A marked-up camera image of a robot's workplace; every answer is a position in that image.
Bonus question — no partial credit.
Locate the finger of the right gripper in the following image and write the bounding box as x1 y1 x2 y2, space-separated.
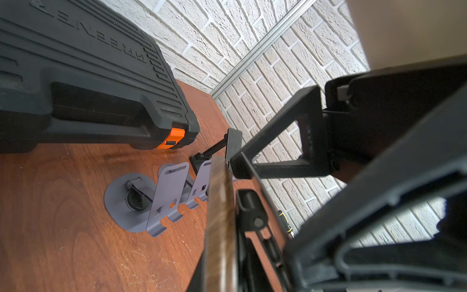
284 88 467 292
231 86 331 179

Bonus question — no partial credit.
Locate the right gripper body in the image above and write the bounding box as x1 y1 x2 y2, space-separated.
323 55 467 183

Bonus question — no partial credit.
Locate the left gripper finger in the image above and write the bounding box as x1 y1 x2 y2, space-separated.
185 233 278 292

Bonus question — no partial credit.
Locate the dark grey stand wooden base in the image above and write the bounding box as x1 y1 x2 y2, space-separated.
202 151 293 292

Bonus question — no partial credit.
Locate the black phone stand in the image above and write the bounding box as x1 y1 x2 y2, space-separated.
189 128 243 174

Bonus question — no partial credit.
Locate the purple-grey phone stand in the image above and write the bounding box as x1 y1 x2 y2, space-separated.
185 160 212 209

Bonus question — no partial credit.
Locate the grey phone stand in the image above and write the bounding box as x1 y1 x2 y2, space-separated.
104 163 190 237

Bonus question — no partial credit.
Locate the right corner aluminium profile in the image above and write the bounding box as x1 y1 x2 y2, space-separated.
210 0 316 100

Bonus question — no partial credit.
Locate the yellow black screwdriver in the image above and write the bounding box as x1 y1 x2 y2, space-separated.
277 210 294 238

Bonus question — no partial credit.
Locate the black plastic tool case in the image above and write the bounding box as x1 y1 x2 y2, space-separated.
1 1 200 154

